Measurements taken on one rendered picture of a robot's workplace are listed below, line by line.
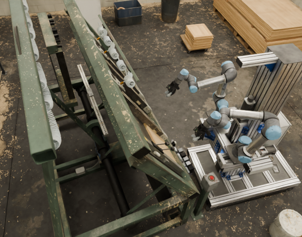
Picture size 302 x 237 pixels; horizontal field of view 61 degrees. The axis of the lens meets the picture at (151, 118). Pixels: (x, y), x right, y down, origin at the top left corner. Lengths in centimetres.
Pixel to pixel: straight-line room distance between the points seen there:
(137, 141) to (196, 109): 304
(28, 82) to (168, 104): 317
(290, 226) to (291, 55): 190
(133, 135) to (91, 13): 464
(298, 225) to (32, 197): 320
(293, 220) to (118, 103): 247
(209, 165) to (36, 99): 260
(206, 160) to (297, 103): 234
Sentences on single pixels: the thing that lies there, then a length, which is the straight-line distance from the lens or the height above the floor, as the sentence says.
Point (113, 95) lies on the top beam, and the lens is 181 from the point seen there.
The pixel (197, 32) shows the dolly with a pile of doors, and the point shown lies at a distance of 572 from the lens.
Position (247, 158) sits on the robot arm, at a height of 126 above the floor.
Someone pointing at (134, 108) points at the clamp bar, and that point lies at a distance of 226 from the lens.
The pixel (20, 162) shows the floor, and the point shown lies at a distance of 411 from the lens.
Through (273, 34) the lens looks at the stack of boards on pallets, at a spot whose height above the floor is 68.
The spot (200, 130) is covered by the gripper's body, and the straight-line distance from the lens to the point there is 220.
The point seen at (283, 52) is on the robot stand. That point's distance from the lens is 238.
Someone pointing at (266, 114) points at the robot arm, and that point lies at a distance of 232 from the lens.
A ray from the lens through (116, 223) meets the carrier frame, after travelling 254.
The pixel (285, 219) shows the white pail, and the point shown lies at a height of 36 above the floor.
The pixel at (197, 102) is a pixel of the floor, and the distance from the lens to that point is 461.
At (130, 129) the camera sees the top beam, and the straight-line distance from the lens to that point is 159.
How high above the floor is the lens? 319
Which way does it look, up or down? 49 degrees down
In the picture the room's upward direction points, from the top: 3 degrees clockwise
